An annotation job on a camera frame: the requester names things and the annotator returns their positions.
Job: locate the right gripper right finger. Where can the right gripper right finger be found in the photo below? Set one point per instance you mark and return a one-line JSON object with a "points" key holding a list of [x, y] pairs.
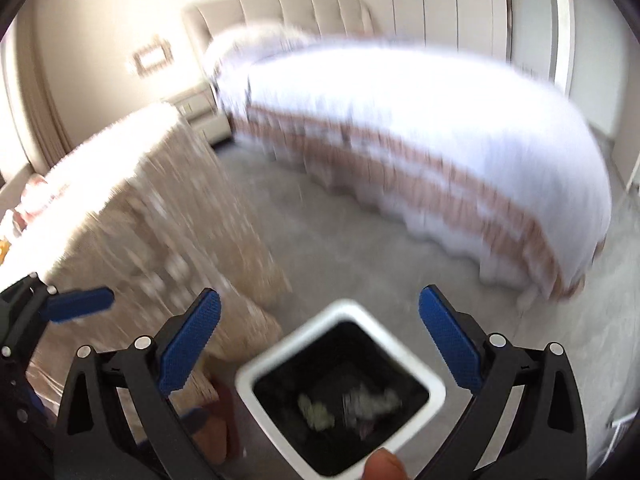
{"points": [[547, 438]]}

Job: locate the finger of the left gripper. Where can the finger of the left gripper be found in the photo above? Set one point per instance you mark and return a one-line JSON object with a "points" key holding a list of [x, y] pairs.
{"points": [[60, 308]]}

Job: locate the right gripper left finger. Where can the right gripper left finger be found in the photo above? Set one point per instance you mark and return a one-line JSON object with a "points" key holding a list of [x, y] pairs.
{"points": [[116, 421]]}

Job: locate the white square trash bin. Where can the white square trash bin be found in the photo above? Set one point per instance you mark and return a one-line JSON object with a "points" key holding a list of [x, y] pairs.
{"points": [[335, 390]]}

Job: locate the operator fingertip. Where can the operator fingertip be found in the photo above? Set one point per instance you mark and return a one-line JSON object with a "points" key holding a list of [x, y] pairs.
{"points": [[384, 465]]}

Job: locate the gold floral embroidered tablecloth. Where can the gold floral embroidered tablecloth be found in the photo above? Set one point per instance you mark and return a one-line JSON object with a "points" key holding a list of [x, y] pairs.
{"points": [[144, 208]]}

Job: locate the beige bedside nightstand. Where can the beige bedside nightstand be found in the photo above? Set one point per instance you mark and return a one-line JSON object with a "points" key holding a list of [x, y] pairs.
{"points": [[199, 107]]}

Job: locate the bed with lavender duvet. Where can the bed with lavender duvet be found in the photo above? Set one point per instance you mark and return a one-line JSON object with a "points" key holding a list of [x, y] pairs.
{"points": [[463, 150]]}

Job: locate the beige tufted headboard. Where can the beige tufted headboard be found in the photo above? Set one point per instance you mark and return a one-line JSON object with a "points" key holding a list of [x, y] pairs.
{"points": [[346, 18]]}

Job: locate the beige built-in wardrobe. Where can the beige built-in wardrobe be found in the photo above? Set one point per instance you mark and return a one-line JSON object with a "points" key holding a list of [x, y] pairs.
{"points": [[536, 36]]}

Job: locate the pink framed wall switch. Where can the pink framed wall switch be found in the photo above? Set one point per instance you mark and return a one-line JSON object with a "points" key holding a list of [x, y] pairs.
{"points": [[153, 57]]}

